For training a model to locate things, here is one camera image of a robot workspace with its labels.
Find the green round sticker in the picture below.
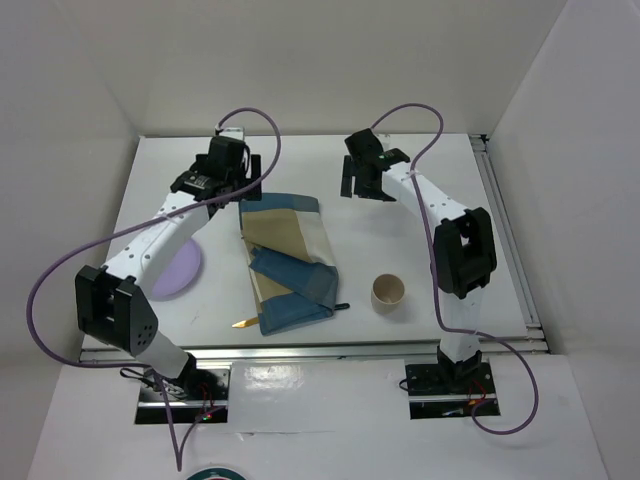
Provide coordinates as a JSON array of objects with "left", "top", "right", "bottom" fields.
[{"left": 187, "top": 466, "right": 247, "bottom": 480}]

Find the lilac plastic plate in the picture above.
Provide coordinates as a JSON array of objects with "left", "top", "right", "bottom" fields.
[{"left": 151, "top": 239, "right": 202, "bottom": 300}]

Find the blue and beige cloth placemat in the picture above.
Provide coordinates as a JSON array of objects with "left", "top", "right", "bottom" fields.
[{"left": 239, "top": 193, "right": 339, "bottom": 336}]

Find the aluminium frame rail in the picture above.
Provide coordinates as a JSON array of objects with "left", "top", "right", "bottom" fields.
[{"left": 78, "top": 133, "right": 551, "bottom": 364}]

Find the beige plastic cup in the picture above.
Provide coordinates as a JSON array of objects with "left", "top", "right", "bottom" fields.
[{"left": 371, "top": 274, "right": 405, "bottom": 315}]

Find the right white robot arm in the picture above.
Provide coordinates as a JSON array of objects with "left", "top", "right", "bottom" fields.
[{"left": 341, "top": 129, "right": 497, "bottom": 392}]

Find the gold knife dark handle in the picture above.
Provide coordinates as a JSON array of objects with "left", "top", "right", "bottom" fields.
[{"left": 232, "top": 317, "right": 260, "bottom": 329}]

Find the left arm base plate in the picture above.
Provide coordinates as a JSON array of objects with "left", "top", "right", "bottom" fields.
[{"left": 134, "top": 362, "right": 232, "bottom": 425}]

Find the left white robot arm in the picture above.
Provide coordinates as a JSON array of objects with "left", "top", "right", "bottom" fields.
[{"left": 75, "top": 128, "right": 261, "bottom": 399}]

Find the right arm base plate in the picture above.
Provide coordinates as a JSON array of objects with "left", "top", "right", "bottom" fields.
[{"left": 398, "top": 362, "right": 500, "bottom": 420}]

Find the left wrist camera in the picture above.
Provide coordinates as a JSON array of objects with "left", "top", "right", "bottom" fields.
[{"left": 215, "top": 126, "right": 245, "bottom": 142}]

